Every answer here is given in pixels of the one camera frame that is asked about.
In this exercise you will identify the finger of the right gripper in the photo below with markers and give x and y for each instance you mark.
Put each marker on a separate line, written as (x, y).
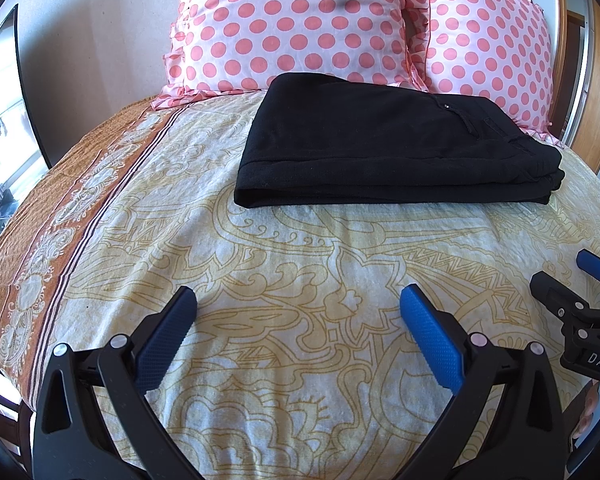
(589, 263)
(560, 300)

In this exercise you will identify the wooden bed frame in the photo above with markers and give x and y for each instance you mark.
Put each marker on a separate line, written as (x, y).
(15, 423)

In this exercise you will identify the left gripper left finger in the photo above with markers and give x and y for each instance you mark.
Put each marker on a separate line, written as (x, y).
(71, 439)

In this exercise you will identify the person right hand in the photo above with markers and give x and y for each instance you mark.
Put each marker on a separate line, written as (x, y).
(591, 400)

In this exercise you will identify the pink polka dot pillow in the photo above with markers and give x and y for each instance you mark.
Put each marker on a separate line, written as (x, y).
(236, 46)
(497, 49)

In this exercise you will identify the yellow patterned bed sheet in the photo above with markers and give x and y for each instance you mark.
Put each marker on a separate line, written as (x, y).
(299, 365)

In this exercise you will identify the left pink polka dot pillow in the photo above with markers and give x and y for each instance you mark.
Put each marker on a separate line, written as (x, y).
(236, 46)

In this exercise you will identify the right pink polka dot pillow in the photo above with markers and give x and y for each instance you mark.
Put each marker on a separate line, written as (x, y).
(497, 49)

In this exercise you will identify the black pants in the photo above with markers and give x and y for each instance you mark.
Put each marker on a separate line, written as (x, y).
(321, 140)

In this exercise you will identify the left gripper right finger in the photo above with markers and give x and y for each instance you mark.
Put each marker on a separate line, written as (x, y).
(504, 418)

